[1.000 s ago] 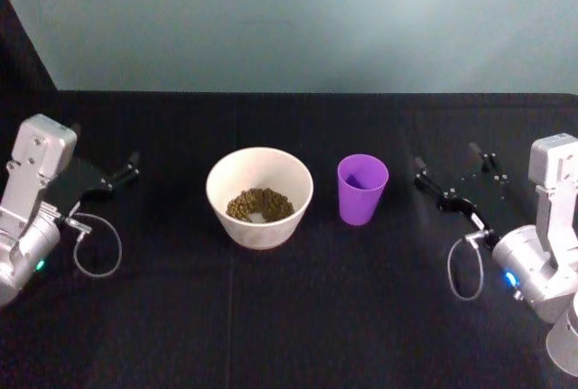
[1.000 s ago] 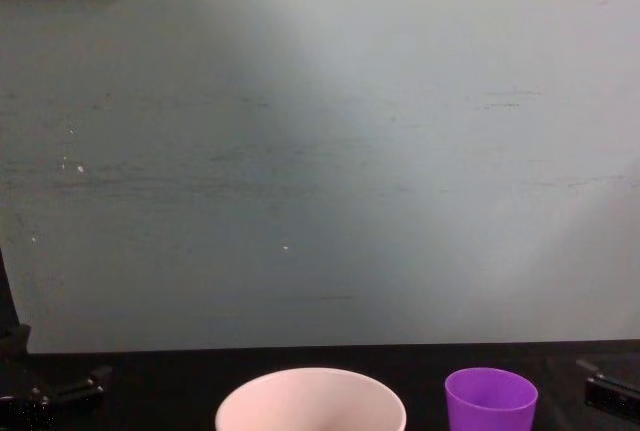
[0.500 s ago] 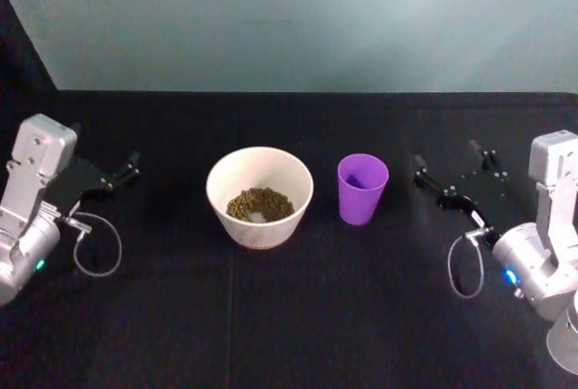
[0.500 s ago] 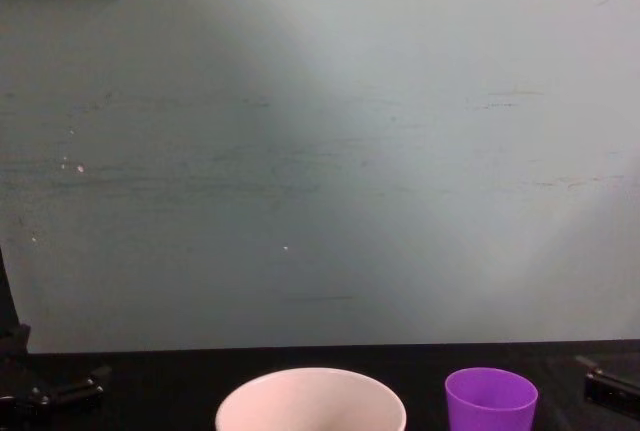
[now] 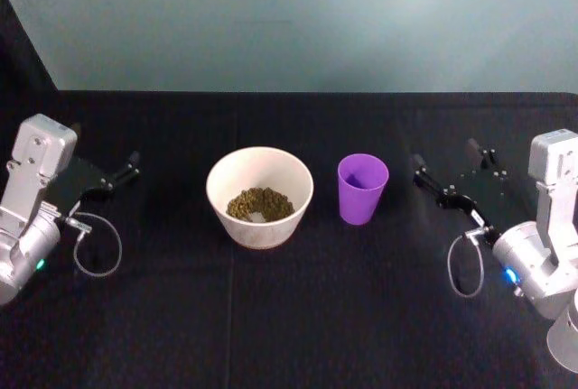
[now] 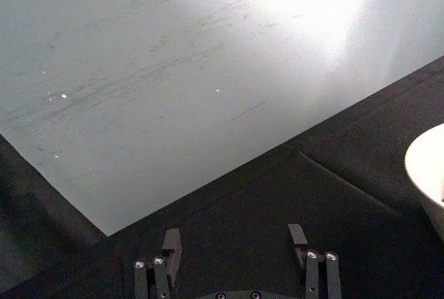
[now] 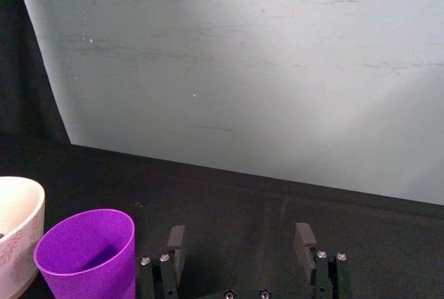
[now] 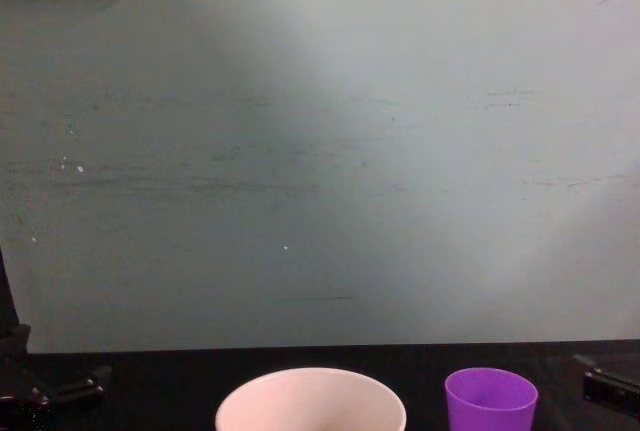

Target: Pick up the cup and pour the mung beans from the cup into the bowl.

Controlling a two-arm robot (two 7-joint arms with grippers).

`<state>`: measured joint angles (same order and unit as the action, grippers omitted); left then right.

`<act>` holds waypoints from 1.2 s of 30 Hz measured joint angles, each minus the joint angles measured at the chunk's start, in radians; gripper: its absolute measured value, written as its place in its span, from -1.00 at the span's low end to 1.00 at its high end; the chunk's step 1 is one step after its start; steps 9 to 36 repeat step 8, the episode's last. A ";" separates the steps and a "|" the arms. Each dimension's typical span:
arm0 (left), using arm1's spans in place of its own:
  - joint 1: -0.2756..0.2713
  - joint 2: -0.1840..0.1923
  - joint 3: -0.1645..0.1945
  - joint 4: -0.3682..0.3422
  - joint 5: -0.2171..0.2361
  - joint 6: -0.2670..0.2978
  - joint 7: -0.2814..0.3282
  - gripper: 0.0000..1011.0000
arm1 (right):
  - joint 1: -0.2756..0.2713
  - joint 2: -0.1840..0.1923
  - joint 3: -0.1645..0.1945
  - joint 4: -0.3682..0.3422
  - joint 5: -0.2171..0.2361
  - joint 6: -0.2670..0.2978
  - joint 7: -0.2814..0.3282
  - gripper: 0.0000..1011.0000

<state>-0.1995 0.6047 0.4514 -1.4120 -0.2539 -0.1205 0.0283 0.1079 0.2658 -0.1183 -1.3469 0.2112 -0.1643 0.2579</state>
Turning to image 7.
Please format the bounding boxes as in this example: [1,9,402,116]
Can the black table cloth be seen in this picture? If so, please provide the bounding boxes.
[0,134,444,299]

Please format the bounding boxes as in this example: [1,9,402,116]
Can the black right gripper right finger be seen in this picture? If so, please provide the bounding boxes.
[294,222,352,299]

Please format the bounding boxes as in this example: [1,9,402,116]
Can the black curtain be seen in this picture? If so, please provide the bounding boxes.
[0,0,72,145]

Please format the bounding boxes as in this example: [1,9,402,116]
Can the purple plastic cup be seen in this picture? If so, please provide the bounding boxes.
[33,209,136,299]

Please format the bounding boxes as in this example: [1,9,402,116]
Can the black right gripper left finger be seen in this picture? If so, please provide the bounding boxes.
[139,225,187,299]

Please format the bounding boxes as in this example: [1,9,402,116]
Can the cream patterned ceramic bowl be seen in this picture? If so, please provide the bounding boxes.
[0,176,46,298]

